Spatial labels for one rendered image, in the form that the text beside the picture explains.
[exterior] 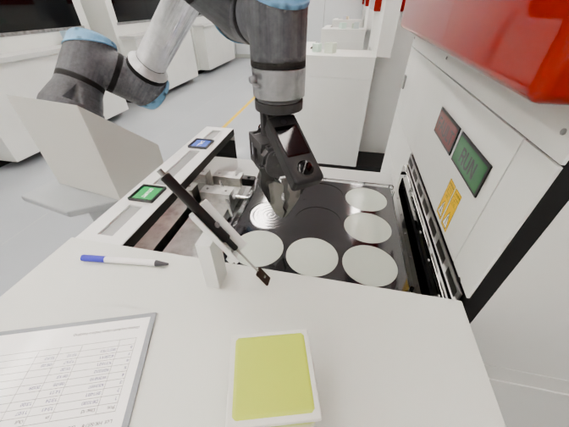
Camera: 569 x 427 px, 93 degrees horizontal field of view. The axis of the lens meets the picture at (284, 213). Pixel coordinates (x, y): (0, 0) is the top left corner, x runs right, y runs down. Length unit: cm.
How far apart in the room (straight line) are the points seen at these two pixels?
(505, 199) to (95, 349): 50
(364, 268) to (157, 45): 78
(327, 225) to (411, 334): 29
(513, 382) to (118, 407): 59
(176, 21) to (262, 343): 80
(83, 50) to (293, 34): 70
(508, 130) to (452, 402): 31
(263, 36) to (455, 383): 44
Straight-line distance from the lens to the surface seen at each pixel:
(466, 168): 48
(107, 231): 59
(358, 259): 54
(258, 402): 27
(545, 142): 36
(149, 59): 95
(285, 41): 38
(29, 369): 44
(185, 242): 62
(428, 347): 39
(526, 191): 37
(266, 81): 39
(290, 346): 28
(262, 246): 55
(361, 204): 68
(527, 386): 67
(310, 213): 63
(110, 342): 41
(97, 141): 87
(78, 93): 95
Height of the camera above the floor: 129
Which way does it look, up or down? 38 degrees down
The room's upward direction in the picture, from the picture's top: straight up
